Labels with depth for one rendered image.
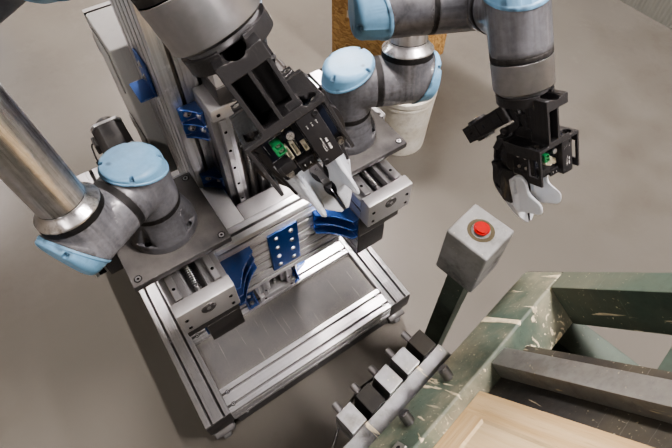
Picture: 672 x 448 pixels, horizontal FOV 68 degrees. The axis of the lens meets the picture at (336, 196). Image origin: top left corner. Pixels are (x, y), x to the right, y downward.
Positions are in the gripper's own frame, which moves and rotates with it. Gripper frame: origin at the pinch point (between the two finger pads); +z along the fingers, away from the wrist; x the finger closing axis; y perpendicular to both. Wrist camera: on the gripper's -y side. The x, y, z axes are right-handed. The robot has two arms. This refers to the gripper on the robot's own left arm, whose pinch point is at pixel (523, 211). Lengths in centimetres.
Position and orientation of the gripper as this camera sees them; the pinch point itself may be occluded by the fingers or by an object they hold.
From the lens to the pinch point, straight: 80.4
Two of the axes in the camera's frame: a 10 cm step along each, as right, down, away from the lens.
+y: 4.8, 3.2, -8.2
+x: 8.4, -4.4, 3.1
